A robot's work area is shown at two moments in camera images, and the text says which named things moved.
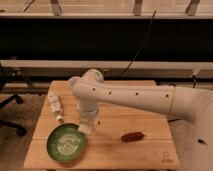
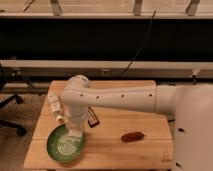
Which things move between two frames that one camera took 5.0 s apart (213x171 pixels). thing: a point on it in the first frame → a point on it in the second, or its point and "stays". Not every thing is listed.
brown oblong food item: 133,136 stays
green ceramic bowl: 65,142 stays
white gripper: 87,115 → 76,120
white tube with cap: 56,106 stays
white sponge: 85,128 → 75,132
